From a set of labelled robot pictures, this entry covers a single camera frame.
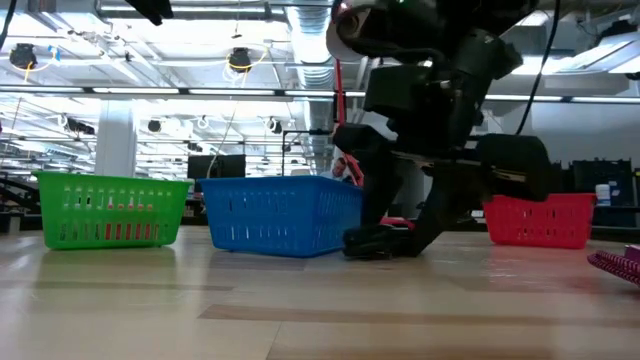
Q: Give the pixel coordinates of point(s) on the person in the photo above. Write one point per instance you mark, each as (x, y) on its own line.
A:
(339, 167)

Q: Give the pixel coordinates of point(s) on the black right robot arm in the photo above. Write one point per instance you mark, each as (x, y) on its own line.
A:
(475, 30)

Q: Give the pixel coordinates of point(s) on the red plastic basket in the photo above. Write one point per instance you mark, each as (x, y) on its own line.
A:
(540, 235)

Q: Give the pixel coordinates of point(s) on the white pillar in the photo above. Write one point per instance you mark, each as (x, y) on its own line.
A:
(115, 140)

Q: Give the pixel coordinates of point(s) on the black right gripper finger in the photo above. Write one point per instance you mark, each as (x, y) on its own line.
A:
(377, 190)
(450, 205)

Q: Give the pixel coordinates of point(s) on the black storage crate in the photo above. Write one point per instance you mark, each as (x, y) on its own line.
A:
(602, 175)

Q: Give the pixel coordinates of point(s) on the silver ventilation duct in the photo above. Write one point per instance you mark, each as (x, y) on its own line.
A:
(310, 75)

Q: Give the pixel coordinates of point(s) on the green plastic basket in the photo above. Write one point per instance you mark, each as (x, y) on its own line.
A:
(50, 210)

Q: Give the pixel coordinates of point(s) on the white cup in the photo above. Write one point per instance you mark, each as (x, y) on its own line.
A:
(603, 195)

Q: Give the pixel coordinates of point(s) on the dark computer monitor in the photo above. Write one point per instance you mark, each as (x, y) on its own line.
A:
(215, 166)

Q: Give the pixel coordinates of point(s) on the blue plastic basket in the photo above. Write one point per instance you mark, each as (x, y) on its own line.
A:
(215, 220)

